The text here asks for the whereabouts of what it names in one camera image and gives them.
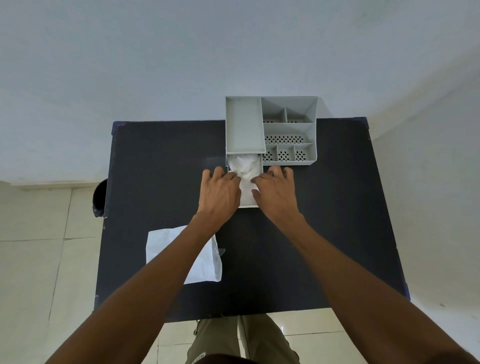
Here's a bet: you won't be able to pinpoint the person's right hand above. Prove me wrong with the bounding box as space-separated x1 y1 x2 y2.
250 166 301 227

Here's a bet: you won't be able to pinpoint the person's olive trousers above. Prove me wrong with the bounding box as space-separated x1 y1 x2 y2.
186 315 301 364

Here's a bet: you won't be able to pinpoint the grey organizer drawer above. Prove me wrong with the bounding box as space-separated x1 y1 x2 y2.
227 152 265 208

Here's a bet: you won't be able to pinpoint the white paper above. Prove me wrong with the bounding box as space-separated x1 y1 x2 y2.
229 155 262 206

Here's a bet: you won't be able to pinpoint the grey desk organizer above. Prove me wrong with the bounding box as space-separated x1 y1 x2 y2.
225 96 319 167

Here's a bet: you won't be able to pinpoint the black waste bin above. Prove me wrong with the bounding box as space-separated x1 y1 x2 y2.
92 179 109 219

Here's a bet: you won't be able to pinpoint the person's left hand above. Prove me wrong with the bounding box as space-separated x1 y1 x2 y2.
196 166 242 228

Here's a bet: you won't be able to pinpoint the person's left forearm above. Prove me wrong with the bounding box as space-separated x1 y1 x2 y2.
44 214 230 364

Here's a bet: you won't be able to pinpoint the white paper bag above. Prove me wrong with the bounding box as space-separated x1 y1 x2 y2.
145 225 223 285

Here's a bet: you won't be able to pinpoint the person's right forearm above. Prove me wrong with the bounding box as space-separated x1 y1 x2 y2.
261 213 480 364

